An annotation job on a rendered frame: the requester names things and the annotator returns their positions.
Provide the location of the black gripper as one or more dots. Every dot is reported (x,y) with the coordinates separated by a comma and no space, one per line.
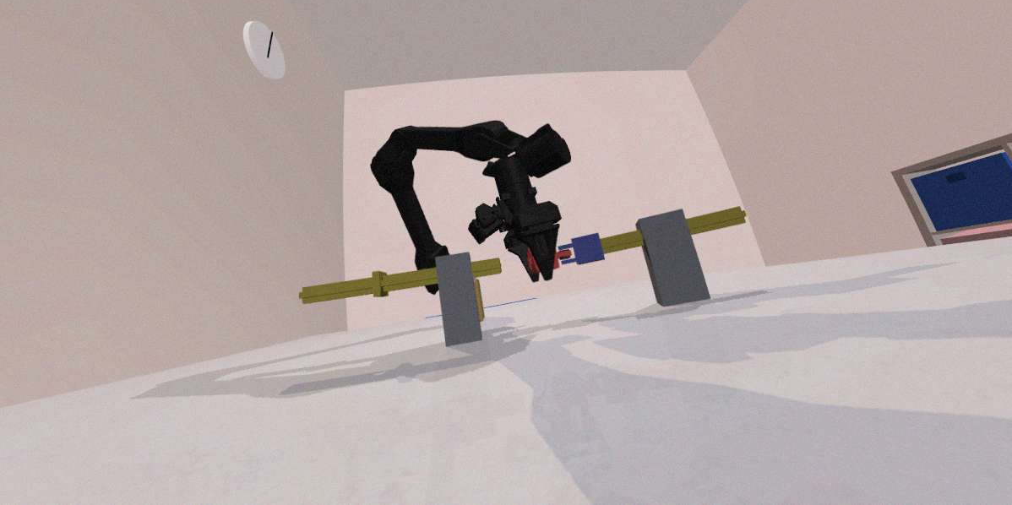
(532,227)

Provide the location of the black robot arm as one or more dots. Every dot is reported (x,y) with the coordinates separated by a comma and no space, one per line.
(541,153)

